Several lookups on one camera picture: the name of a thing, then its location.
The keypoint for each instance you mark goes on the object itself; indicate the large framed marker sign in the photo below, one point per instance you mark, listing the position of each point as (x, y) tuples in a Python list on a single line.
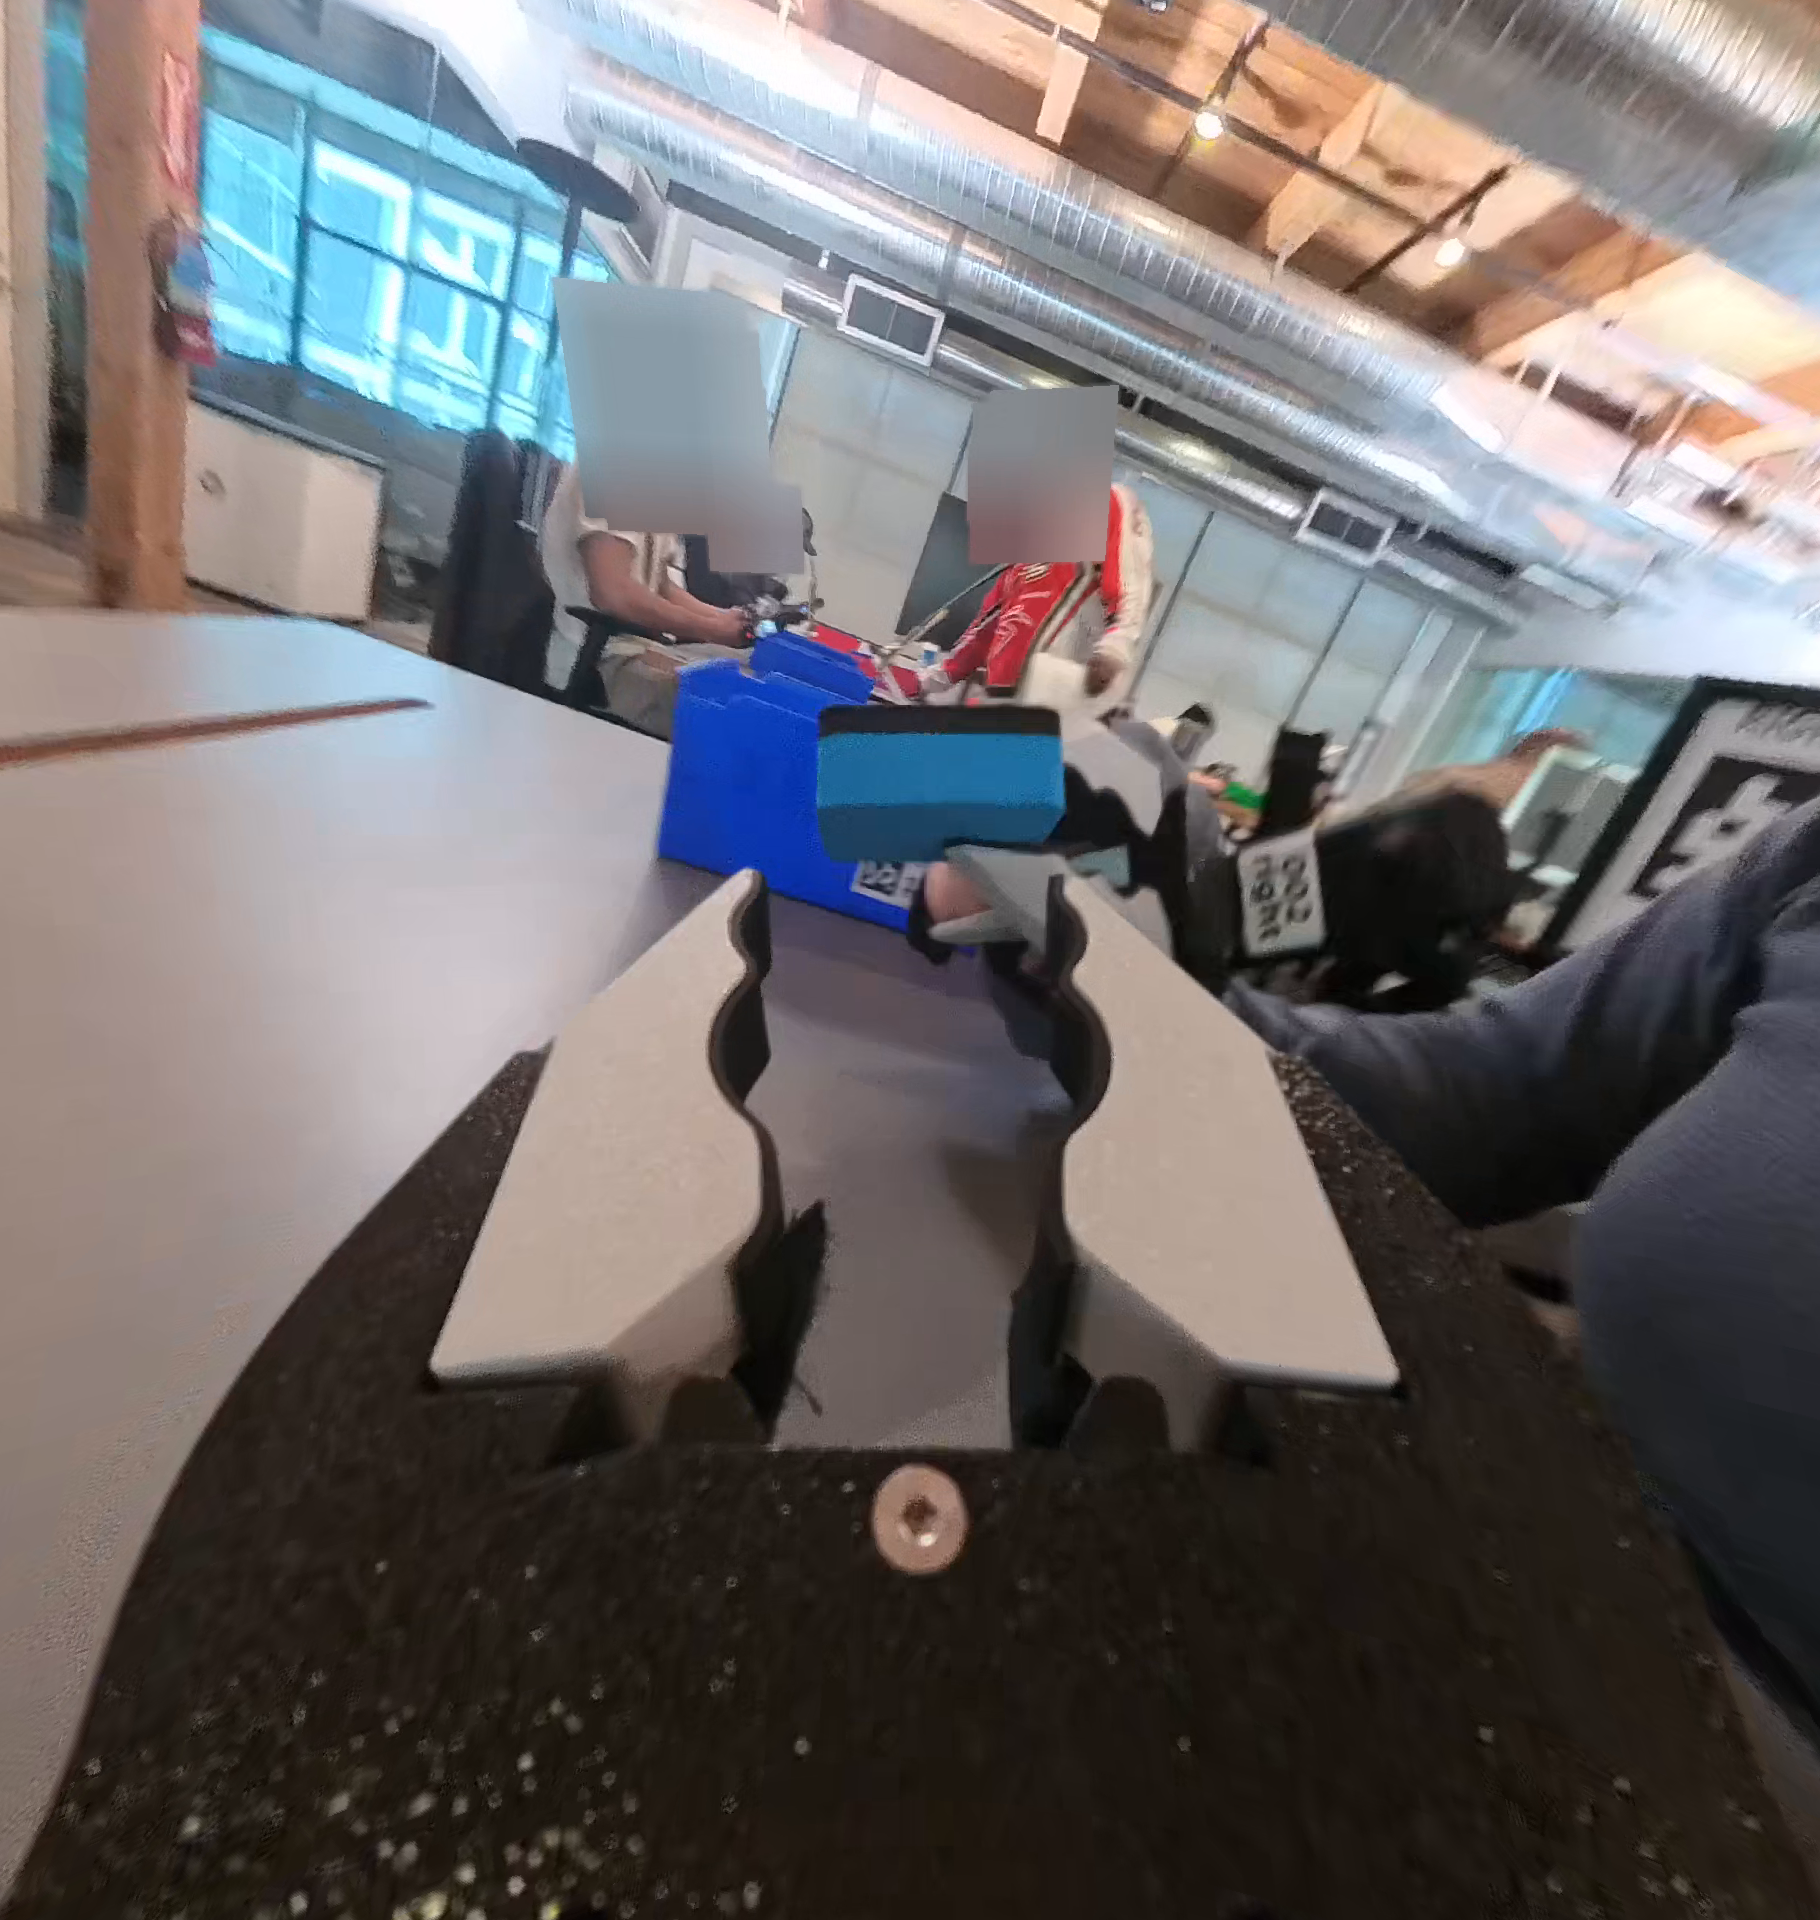
[(1721, 811)]

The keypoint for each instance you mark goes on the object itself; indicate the red fire extinguisher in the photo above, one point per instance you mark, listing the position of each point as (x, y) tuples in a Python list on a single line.
[(183, 300)]

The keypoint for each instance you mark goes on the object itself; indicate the black floor lamp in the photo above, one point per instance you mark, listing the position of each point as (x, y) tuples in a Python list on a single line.
[(577, 172)]

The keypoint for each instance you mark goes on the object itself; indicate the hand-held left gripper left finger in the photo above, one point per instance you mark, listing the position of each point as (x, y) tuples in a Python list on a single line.
[(612, 1171)]

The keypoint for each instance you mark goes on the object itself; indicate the blue plastic bin with tag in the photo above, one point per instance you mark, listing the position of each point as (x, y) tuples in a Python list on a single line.
[(745, 796)]

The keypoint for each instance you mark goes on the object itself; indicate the black office chair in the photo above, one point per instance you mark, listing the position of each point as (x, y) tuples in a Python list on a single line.
[(491, 571)]

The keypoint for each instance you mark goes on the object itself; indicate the wooden post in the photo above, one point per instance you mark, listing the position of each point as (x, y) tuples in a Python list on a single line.
[(137, 451)]

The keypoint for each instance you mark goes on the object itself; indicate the person's right forearm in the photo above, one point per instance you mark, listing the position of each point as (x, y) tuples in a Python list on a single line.
[(1601, 1051)]

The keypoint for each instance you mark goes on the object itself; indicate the duct vent grille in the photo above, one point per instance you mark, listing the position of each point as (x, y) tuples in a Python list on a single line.
[(1345, 524), (891, 319)]

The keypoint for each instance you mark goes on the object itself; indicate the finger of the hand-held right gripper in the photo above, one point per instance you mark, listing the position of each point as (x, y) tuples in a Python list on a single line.
[(1031, 894), (1129, 796)]

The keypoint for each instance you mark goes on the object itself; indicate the white recycling cabinet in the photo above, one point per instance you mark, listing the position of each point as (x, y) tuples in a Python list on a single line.
[(279, 524)]

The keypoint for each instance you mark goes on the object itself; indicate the wide silver ceiling duct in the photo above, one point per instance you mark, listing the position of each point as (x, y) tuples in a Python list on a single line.
[(1677, 91)]

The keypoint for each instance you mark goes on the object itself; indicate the blue sponge with black layer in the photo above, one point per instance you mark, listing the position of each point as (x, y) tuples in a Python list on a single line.
[(934, 789)]

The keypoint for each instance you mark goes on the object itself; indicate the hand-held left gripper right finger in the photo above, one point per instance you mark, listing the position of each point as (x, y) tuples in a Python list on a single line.
[(1225, 1199)]

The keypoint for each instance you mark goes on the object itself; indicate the long silver ceiling duct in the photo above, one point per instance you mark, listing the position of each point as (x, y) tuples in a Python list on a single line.
[(1001, 255)]

